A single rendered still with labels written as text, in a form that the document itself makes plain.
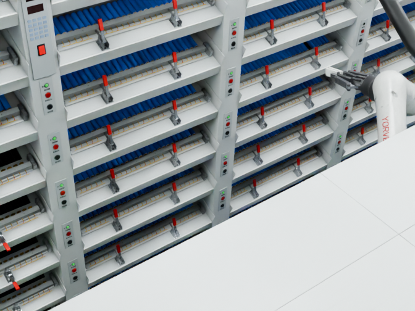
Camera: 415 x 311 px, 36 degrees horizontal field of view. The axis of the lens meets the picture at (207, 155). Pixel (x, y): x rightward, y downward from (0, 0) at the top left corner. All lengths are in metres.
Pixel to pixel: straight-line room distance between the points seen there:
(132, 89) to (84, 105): 0.18
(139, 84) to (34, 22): 0.49
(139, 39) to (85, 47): 0.17
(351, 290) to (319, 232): 0.09
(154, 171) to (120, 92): 0.41
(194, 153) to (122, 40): 0.66
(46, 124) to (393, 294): 1.44
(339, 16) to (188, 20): 0.78
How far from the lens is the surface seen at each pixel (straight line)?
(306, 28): 2.57
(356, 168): 0.91
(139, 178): 2.39
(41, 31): 1.85
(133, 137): 2.26
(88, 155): 2.20
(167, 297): 0.72
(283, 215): 0.82
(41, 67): 1.90
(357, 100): 3.19
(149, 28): 2.08
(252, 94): 2.51
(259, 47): 2.41
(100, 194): 2.33
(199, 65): 2.27
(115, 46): 2.01
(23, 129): 2.02
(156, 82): 2.18
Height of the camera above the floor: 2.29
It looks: 39 degrees down
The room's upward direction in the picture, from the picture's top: 3 degrees clockwise
